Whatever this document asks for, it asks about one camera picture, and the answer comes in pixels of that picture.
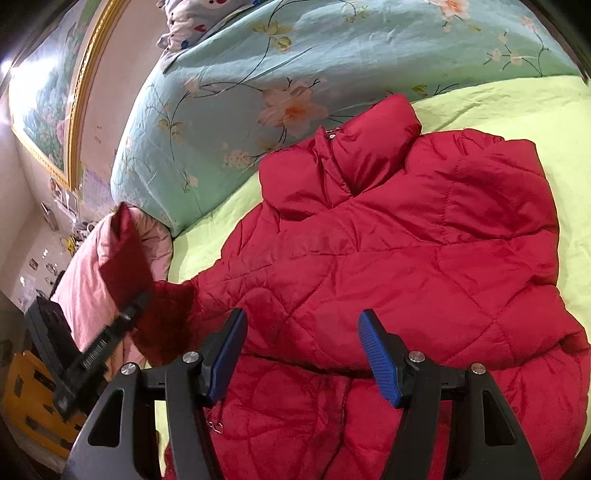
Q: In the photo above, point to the light green bed sheet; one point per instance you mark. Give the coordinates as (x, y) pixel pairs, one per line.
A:
(508, 104)

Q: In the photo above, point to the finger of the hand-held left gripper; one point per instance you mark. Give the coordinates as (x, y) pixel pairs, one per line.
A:
(124, 318)

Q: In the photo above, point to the red puffer jacket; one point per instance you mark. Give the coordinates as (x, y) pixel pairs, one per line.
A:
(392, 258)

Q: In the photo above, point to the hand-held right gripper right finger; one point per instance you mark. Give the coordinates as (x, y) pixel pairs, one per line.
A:
(379, 360)

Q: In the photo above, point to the cartoon print pillow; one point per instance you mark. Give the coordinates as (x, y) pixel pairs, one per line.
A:
(194, 23)

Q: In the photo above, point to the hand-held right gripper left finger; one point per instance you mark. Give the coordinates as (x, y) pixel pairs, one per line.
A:
(227, 355)

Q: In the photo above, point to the gold framed landscape painting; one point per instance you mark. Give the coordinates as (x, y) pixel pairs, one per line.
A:
(46, 92)

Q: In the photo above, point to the yellow plastic crate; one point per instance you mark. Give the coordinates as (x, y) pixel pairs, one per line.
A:
(27, 392)

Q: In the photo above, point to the teal floral quilt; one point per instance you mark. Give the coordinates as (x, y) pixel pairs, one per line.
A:
(351, 55)

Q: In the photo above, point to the wall calendar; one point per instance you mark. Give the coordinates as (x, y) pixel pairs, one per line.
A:
(97, 187)

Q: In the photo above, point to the pink pillow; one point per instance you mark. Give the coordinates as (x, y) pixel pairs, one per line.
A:
(87, 281)

